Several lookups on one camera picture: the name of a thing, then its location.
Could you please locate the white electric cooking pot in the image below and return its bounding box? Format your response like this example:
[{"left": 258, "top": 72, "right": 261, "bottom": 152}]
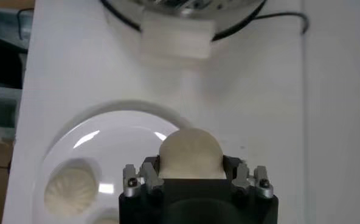
[{"left": 99, "top": 0, "right": 268, "bottom": 59}]

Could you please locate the white round plate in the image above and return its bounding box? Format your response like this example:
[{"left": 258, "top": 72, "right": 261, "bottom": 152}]
[{"left": 33, "top": 102, "right": 196, "bottom": 224}]

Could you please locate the black pot power cable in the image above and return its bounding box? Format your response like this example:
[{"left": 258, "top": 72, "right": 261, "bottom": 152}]
[{"left": 254, "top": 11, "right": 309, "bottom": 34}]

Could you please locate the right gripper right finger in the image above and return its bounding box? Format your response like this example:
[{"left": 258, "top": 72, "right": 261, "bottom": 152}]
[{"left": 224, "top": 156, "right": 274, "bottom": 199}]

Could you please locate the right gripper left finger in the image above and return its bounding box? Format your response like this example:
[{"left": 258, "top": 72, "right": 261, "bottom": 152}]
[{"left": 122, "top": 156, "right": 165, "bottom": 198}]

